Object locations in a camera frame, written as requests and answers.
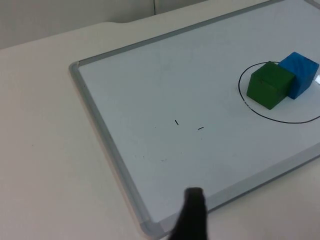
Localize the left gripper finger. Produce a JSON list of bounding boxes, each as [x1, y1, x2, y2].
[[169, 187, 211, 240]]

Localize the green cube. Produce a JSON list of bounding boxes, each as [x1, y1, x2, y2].
[[246, 62, 297, 111]]

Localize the blue cube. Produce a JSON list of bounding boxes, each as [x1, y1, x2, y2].
[[277, 51, 320, 100]]

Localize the grey-framed whiteboard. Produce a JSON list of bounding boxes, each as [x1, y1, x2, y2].
[[67, 0, 320, 240]]

